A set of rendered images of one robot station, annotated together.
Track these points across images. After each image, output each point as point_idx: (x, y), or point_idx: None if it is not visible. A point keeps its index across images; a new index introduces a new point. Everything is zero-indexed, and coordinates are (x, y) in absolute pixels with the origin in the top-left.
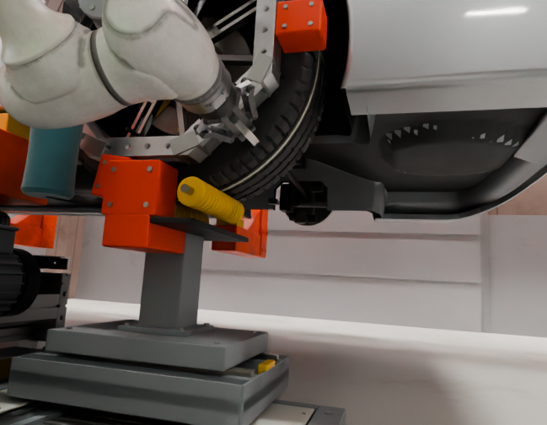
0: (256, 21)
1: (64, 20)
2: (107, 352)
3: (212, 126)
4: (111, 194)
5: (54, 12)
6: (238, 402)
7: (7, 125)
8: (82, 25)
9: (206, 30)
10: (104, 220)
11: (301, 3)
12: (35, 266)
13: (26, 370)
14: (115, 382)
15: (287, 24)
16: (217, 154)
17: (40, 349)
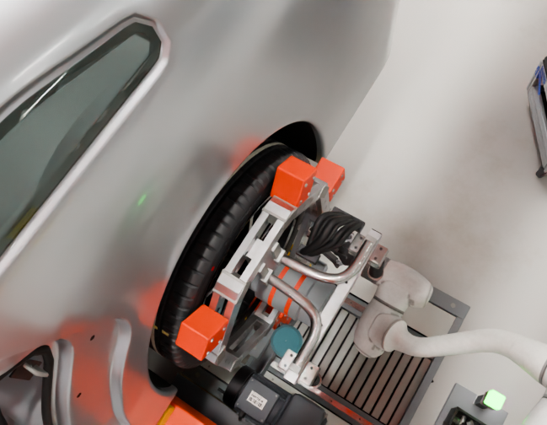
0: (322, 210)
1: (404, 324)
2: (280, 325)
3: (329, 255)
4: (286, 316)
5: (403, 327)
6: (326, 267)
7: (173, 407)
8: (395, 317)
9: (407, 266)
10: (286, 321)
11: (338, 180)
12: (245, 368)
13: (265, 368)
14: (293, 321)
15: (334, 193)
16: (287, 249)
17: (175, 379)
